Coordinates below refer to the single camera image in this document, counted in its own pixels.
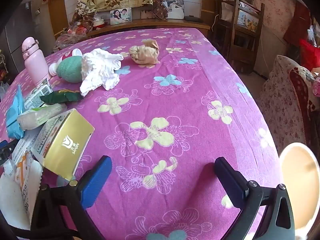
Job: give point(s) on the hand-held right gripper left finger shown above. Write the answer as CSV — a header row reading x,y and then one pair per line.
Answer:
x,y
96,180

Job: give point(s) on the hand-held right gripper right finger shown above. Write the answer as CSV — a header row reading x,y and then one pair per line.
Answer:
x,y
231,180

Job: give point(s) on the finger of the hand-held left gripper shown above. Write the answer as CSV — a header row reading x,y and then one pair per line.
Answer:
x,y
8,148

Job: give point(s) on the silver white medicine box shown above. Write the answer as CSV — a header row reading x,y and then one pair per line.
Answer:
x,y
23,145

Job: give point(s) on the white green plastic packet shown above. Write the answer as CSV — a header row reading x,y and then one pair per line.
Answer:
x,y
37,118

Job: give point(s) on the green knitted plush toy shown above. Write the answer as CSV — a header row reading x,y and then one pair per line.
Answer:
x,y
70,70

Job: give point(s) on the tan fuzzy toy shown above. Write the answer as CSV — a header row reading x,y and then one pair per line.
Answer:
x,y
145,53

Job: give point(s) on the blue tissue pack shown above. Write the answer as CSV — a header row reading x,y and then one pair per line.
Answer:
x,y
15,115

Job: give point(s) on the white orange printed packet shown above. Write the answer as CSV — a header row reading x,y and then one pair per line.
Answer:
x,y
25,177

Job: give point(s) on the gold cardboard box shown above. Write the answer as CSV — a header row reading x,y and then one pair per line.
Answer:
x,y
67,140

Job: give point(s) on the white plastic bag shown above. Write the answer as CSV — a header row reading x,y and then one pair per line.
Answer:
x,y
10,200

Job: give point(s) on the small printed white box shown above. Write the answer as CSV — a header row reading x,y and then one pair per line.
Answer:
x,y
37,95

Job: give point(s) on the dark green snack packet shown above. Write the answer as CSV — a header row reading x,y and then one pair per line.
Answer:
x,y
60,97

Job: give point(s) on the pink water bottle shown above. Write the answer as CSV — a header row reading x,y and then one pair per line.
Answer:
x,y
36,65

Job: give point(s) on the white bottle with red label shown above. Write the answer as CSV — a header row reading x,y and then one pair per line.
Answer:
x,y
53,70

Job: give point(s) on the floral covered armchair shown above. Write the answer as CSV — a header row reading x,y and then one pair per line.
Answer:
x,y
280,100

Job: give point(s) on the pink floral bed sheet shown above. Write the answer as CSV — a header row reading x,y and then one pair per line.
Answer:
x,y
155,100

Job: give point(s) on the white fluffy plush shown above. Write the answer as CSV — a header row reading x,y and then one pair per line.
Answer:
x,y
97,67

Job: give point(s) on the pink red floral blanket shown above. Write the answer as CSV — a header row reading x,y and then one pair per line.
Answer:
x,y
317,86

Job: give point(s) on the wooden shelf rack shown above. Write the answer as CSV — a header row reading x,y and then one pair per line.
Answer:
x,y
236,42

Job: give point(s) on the pile of plastic bags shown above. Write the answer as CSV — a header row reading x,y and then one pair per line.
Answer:
x,y
80,30

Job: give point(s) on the red plastic bag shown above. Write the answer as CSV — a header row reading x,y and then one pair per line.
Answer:
x,y
310,53

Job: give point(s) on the wooden headboard shelf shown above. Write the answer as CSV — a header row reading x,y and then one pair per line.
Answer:
x,y
150,24

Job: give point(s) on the framed couple photo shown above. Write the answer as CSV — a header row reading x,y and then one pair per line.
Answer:
x,y
121,16

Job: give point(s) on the black flat case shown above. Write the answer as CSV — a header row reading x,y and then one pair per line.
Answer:
x,y
192,18

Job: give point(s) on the red hanging cloth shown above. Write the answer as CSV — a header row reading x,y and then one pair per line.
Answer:
x,y
298,22

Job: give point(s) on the small brown photo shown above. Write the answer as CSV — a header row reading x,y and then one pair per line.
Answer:
x,y
148,13

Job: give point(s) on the white wedding photo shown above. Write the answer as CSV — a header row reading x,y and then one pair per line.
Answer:
x,y
175,9

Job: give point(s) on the dark red floral cloth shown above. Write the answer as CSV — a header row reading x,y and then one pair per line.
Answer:
x,y
161,5

